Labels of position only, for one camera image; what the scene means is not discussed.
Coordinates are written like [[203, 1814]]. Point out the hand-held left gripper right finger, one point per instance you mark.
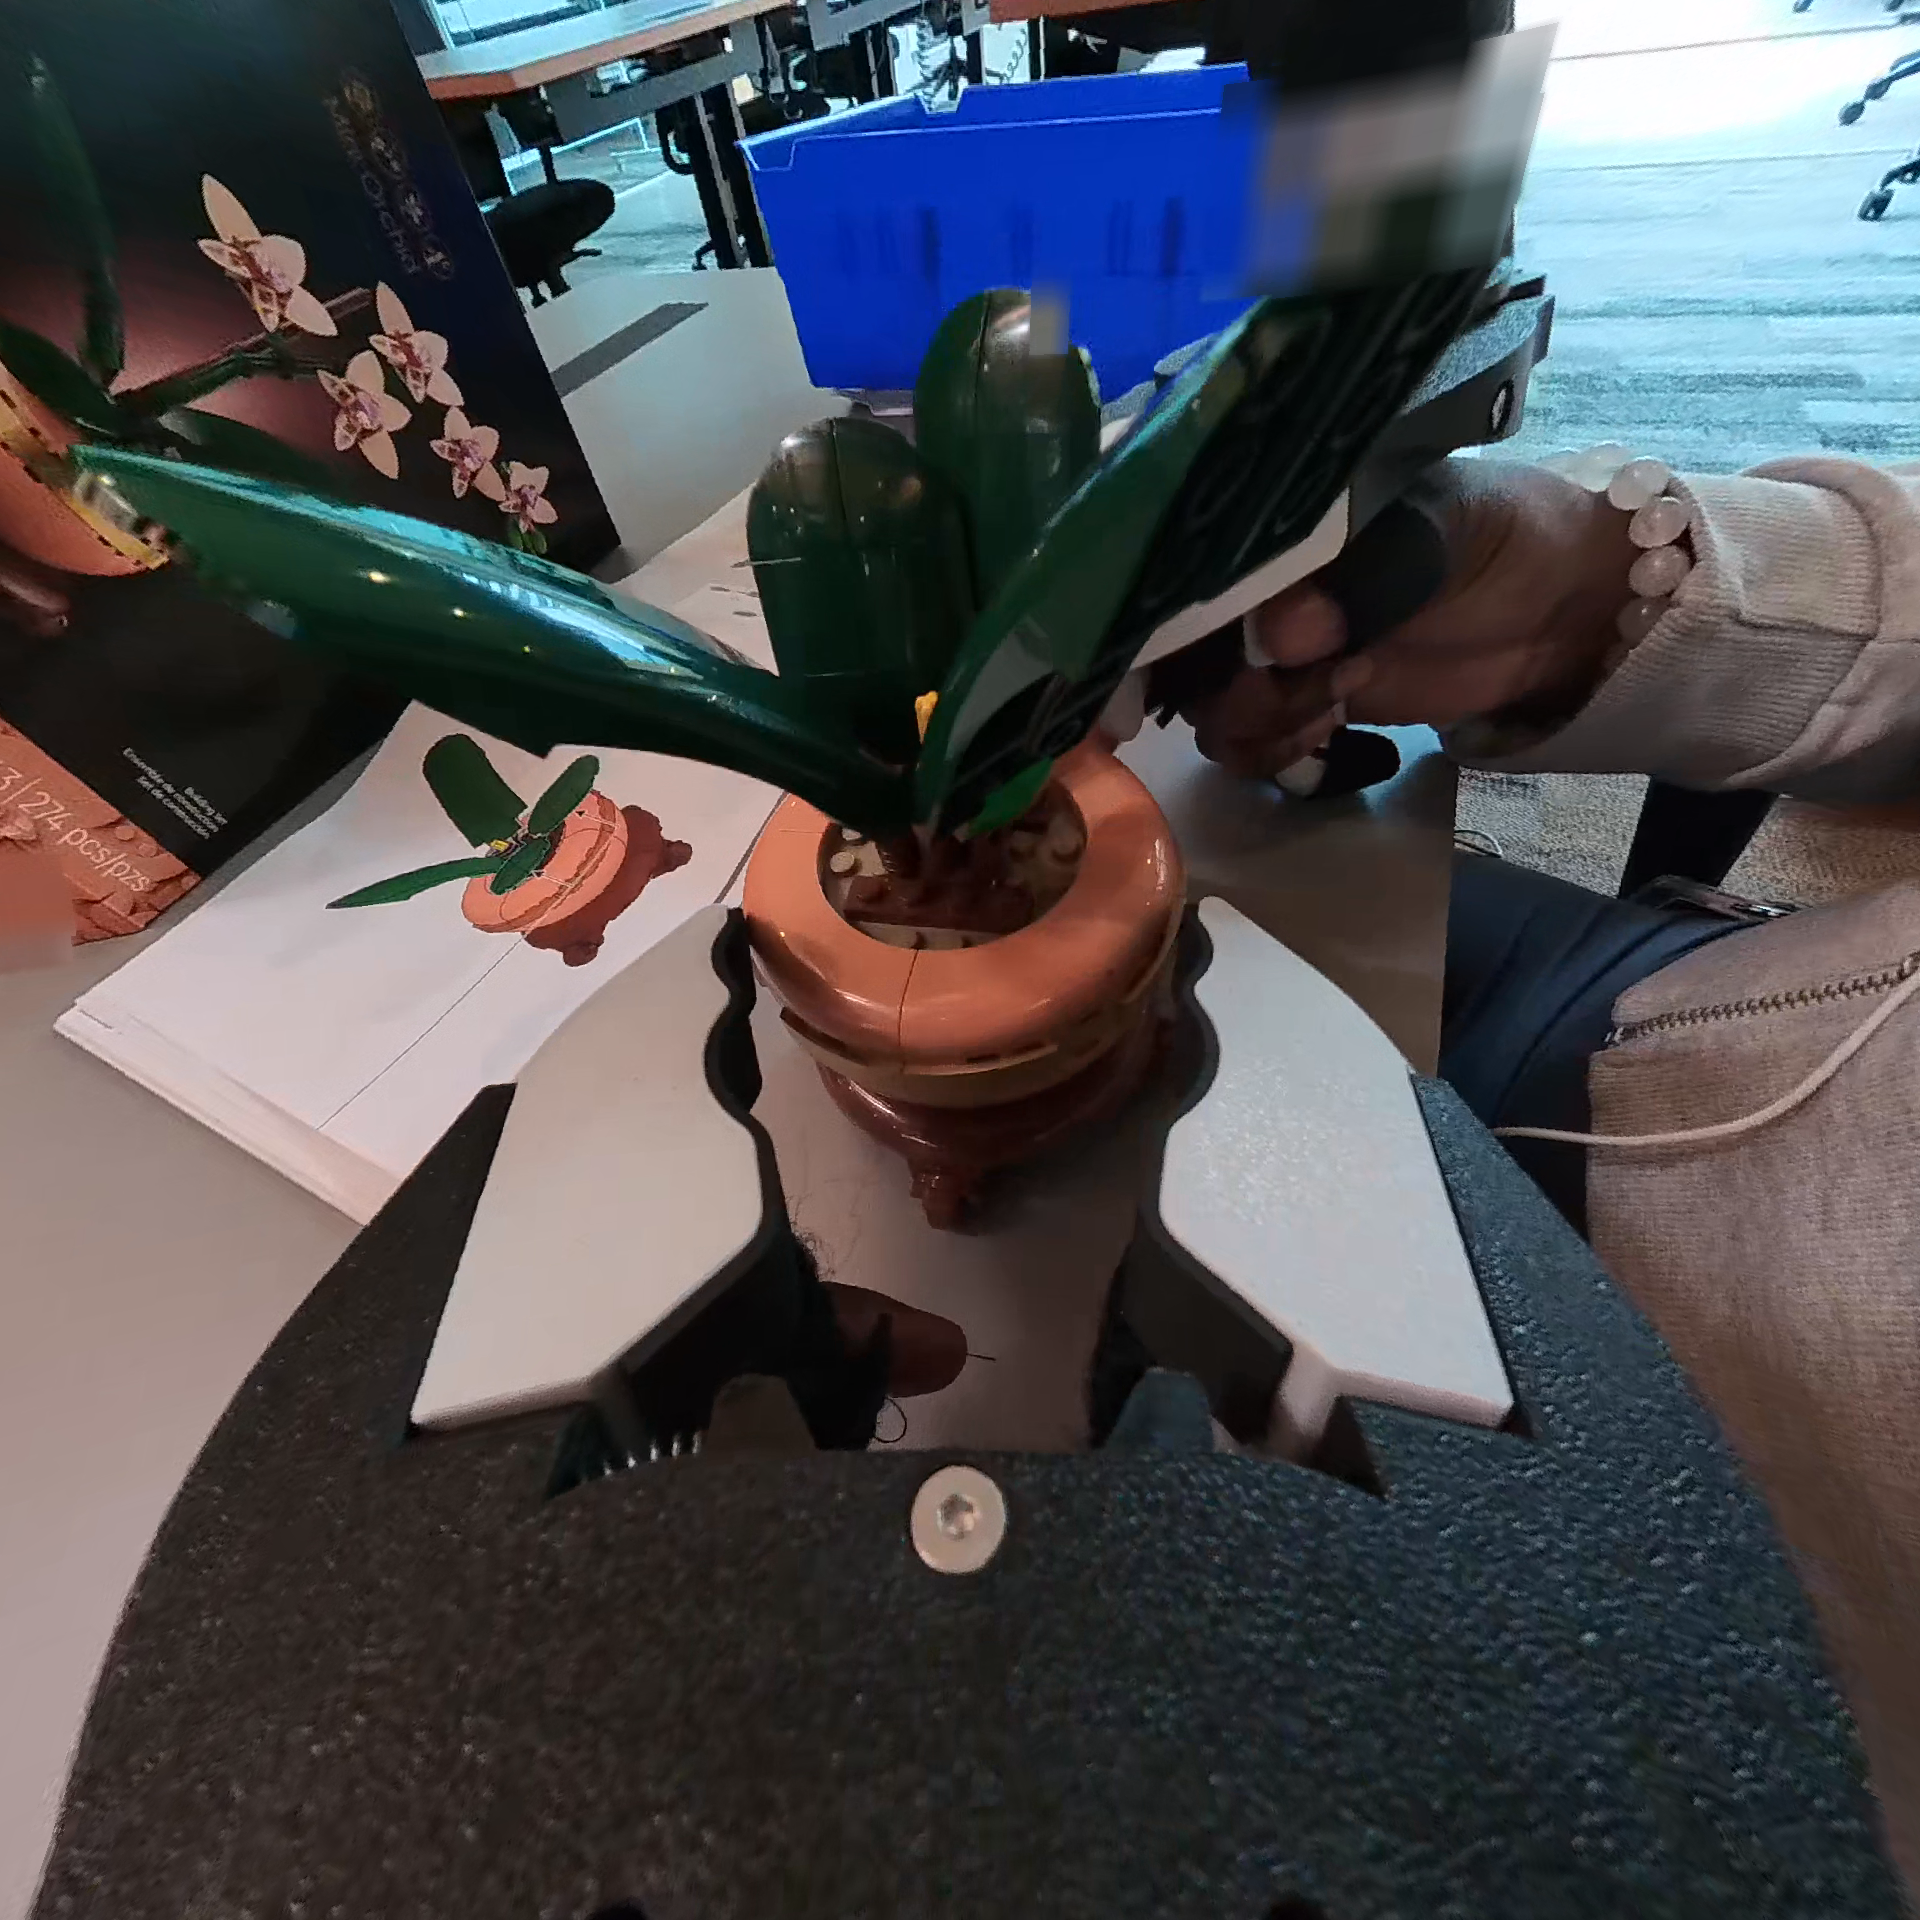
[[1321, 1200]]

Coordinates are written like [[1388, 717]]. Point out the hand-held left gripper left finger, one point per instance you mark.
[[617, 1215]]

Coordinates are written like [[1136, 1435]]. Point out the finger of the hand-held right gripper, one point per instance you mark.
[[1275, 578]]

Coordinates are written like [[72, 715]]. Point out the long dark green toy leaf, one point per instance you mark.
[[449, 615], [1201, 497]]

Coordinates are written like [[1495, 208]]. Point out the building instruction booklet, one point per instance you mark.
[[302, 990]]

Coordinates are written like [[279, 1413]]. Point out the person's right forearm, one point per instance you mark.
[[1785, 631]]

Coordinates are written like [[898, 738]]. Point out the grey desk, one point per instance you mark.
[[151, 1320]]

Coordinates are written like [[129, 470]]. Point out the brown-topped office desk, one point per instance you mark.
[[602, 58]]

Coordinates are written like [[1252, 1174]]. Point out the person's right hand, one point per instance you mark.
[[1517, 600]]

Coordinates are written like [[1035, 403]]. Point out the person's left hand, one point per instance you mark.
[[907, 1344]]

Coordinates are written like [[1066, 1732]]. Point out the blue plastic bin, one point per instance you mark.
[[975, 226]]

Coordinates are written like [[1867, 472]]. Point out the black orchid toy set box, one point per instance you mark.
[[302, 182]]

